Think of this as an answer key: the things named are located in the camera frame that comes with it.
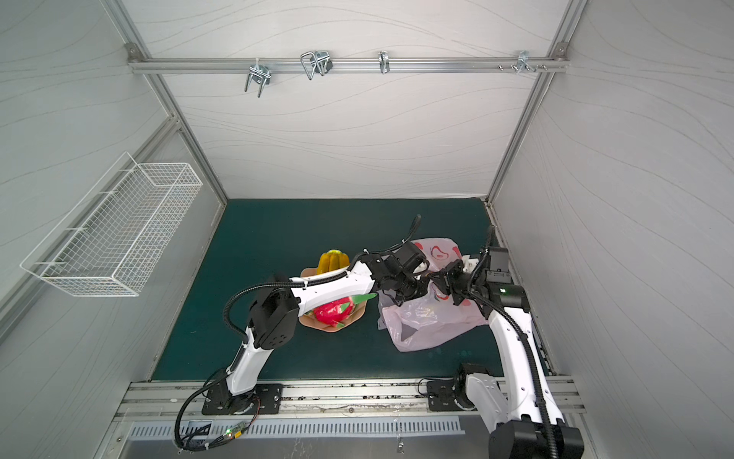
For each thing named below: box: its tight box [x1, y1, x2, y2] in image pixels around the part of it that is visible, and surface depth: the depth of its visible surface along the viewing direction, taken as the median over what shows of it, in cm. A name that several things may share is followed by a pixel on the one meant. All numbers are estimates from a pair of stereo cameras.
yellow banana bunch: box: [317, 249, 351, 276], surface depth 92 cm
